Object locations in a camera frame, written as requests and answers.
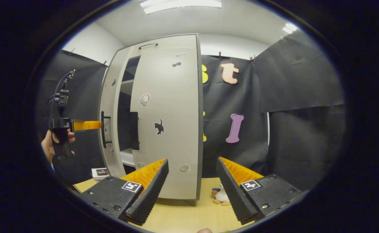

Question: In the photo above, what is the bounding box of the grey cabinet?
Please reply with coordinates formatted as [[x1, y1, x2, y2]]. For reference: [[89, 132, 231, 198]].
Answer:
[[98, 33, 204, 206]]

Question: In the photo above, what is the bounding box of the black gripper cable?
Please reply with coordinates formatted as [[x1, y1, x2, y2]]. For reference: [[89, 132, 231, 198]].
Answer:
[[49, 71, 75, 120]]

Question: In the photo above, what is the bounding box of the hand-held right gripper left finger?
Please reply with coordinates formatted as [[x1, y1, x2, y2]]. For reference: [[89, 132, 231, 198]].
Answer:
[[80, 158, 169, 226]]

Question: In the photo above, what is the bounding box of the penguin plush toy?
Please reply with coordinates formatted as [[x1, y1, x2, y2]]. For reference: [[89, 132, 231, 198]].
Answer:
[[211, 183, 231, 206]]

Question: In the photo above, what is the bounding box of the grey cabinet drawer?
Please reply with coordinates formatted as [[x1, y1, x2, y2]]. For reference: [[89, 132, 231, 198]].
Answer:
[[125, 34, 199, 52]]

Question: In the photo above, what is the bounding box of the white cabinet shelf board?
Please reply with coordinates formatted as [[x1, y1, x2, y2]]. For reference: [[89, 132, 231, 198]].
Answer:
[[121, 79, 134, 96], [120, 148, 136, 168]]

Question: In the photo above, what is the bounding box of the small printed booklet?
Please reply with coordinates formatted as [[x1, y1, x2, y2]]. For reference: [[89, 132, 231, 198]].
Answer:
[[91, 167, 111, 181]]

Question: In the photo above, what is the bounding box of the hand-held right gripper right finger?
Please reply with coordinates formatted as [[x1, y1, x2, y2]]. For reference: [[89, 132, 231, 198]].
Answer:
[[216, 157, 309, 225]]

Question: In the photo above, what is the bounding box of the black backdrop cloth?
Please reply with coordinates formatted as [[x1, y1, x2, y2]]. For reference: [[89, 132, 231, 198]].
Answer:
[[36, 49, 109, 185], [201, 31, 347, 191]]

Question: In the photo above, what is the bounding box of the large ceiling light panel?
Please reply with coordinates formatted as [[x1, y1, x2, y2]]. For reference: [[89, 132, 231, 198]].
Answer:
[[139, 0, 222, 15]]

